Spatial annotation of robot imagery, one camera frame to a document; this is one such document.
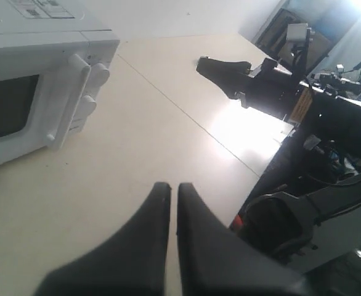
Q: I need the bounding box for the lower white control knob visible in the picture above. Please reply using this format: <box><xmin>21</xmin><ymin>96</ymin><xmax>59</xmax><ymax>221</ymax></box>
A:
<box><xmin>80</xmin><ymin>95</ymin><xmax>97</xmax><ymax>117</ymax></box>

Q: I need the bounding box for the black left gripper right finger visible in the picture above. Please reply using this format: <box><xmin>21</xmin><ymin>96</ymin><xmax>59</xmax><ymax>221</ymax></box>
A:
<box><xmin>177</xmin><ymin>183</ymin><xmax>314</xmax><ymax>295</ymax></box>

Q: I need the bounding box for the white microwave door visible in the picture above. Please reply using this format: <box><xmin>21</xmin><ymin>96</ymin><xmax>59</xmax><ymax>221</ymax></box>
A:
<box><xmin>0</xmin><ymin>54</ymin><xmax>92</xmax><ymax>165</ymax></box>

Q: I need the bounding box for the upper white control knob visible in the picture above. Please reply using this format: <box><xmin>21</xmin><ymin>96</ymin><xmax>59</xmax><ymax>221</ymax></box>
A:
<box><xmin>89</xmin><ymin>63</ymin><xmax>110</xmax><ymax>88</ymax></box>

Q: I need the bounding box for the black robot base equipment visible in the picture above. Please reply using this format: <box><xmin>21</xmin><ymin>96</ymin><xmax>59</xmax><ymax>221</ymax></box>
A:
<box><xmin>230</xmin><ymin>131</ymin><xmax>361</xmax><ymax>273</ymax></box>

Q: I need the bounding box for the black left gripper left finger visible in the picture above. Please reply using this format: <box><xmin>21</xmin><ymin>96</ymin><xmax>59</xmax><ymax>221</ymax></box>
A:
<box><xmin>35</xmin><ymin>182</ymin><xmax>171</xmax><ymax>295</ymax></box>

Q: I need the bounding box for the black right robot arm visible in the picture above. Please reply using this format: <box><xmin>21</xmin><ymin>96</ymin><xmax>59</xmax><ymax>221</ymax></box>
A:
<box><xmin>196</xmin><ymin>57</ymin><xmax>361</xmax><ymax>158</ymax></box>

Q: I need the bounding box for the white microwave oven body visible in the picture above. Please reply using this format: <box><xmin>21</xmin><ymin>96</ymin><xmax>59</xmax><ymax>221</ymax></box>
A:
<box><xmin>0</xmin><ymin>0</ymin><xmax>121</xmax><ymax>172</ymax></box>

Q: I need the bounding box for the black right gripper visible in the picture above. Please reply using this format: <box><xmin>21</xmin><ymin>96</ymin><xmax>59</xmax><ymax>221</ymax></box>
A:
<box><xmin>196</xmin><ymin>56</ymin><xmax>301</xmax><ymax>119</ymax></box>

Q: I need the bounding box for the white camera box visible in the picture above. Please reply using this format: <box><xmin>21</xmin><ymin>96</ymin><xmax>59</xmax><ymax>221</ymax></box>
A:
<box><xmin>286</xmin><ymin>23</ymin><xmax>310</xmax><ymax>43</ymax></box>

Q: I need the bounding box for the white control knob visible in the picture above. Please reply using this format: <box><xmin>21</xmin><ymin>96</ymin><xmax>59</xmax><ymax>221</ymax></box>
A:
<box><xmin>80</xmin><ymin>95</ymin><xmax>97</xmax><ymax>117</ymax></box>
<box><xmin>89</xmin><ymin>63</ymin><xmax>110</xmax><ymax>88</ymax></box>

